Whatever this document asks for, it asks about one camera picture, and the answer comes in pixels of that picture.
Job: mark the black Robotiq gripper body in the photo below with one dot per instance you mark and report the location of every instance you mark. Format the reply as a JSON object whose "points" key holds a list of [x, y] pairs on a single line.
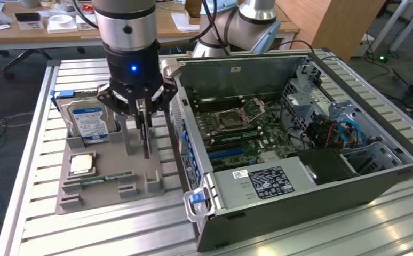
{"points": [[132, 66]]}

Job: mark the grey plastic parts rack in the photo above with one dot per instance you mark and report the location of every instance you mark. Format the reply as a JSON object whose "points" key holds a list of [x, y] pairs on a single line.
{"points": [[121, 165]]}

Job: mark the metal socket cover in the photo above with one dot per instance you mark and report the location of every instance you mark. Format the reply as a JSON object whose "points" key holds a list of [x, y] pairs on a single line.
{"points": [[255, 109]]}

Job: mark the white tape roll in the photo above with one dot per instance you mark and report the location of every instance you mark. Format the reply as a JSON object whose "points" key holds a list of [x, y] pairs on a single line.
{"points": [[61, 20]]}

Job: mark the silver CPU chip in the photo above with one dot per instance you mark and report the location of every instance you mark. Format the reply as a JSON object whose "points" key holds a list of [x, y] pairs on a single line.
{"points": [[82, 164]]}

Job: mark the grey metal drive bracket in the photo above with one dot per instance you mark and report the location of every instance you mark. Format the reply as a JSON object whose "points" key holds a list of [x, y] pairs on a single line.
{"points": [[371, 157]]}

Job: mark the green RAM stick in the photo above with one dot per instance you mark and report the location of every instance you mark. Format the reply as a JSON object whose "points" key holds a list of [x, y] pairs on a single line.
{"points": [[107, 178]]}

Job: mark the white table frame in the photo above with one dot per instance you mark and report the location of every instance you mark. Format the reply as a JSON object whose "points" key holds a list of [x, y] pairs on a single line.
{"points": [[388, 26]]}

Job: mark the dark RAM stick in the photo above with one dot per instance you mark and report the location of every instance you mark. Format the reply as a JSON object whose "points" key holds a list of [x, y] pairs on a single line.
{"points": [[234, 136]]}

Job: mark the blue expansion slot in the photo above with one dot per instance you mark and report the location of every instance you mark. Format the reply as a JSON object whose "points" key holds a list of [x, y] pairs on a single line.
{"points": [[226, 154]]}

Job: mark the plain white box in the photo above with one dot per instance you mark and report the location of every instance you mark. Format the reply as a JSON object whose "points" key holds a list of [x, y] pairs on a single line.
{"points": [[83, 26]]}

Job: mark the red small item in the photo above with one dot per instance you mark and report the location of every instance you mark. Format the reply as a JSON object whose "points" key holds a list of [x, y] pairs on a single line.
{"points": [[89, 8]]}

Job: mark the grey power supply with label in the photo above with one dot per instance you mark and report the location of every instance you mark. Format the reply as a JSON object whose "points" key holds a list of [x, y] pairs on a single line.
{"points": [[234, 192]]}

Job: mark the white box with black top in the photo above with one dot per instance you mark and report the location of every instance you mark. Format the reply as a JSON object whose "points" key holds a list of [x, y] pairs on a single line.
{"points": [[29, 22]]}

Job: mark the black chair base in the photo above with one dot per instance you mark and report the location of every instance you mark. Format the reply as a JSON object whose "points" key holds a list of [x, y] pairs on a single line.
{"points": [[18, 60]]}

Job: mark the open dark grey PC case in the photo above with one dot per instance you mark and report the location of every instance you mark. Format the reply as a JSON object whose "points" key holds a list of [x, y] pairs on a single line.
{"points": [[299, 213]]}

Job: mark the blue card retention latch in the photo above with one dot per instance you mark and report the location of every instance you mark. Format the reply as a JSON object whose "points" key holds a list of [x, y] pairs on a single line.
{"points": [[193, 160], [189, 148], [197, 174], [182, 132]]}

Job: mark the graphics card with metal bracket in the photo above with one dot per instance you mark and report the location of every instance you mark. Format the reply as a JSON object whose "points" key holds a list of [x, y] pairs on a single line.
{"points": [[149, 144]]}

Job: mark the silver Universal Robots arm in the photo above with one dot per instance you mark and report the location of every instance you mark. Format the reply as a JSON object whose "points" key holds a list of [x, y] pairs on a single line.
{"points": [[126, 24]]}

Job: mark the stack of white papers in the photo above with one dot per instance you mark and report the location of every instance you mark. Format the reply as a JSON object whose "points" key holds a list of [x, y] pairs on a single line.
{"points": [[185, 22]]}

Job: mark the wooden desk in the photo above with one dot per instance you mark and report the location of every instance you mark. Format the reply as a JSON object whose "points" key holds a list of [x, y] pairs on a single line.
{"points": [[14, 36], [178, 36]]}

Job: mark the grey case latch blue tab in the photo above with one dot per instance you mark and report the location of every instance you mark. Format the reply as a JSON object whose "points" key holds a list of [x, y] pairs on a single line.
{"points": [[200, 198]]}

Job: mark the black expansion slot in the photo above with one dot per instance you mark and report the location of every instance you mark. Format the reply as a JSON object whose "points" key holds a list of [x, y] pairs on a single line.
{"points": [[224, 147]]}

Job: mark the CPU socket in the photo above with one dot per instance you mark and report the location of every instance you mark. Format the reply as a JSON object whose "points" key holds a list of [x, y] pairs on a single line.
{"points": [[229, 120]]}

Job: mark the black RAM slot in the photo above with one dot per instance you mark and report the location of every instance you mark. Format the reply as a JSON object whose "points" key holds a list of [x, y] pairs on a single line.
{"points": [[218, 107], [217, 102], [228, 130]]}

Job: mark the brown cardboard box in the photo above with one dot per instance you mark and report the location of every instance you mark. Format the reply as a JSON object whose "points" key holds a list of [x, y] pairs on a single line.
{"points": [[194, 8]]}

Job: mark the green motherboard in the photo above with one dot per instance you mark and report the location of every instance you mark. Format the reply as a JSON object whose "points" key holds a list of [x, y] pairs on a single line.
{"points": [[264, 138]]}

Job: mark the black disk power connector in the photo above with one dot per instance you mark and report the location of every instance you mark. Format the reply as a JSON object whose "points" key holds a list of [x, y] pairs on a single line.
{"points": [[319, 134]]}

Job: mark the flat white box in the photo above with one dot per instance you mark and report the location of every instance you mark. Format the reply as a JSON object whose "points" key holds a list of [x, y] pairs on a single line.
{"points": [[62, 30]]}

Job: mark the metal disk bay cage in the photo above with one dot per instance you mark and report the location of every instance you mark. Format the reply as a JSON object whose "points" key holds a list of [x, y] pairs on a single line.
{"points": [[303, 104]]}

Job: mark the hard disk in blue caddy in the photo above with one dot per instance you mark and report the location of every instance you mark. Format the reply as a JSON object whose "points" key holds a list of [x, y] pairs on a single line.
{"points": [[86, 120]]}

